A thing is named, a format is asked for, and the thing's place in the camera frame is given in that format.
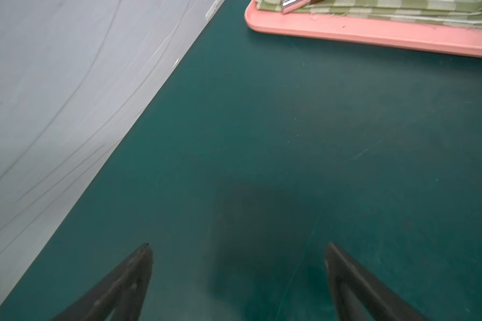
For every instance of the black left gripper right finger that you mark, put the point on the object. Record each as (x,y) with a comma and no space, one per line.
(357,293)

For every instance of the pink tray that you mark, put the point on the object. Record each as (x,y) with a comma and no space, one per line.
(422,37)

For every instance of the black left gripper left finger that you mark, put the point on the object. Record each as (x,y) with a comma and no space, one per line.
(119,295)

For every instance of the green checkered cloth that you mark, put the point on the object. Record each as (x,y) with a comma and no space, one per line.
(467,14)

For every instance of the wooden handled knife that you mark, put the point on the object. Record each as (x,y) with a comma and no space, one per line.
(288,6)

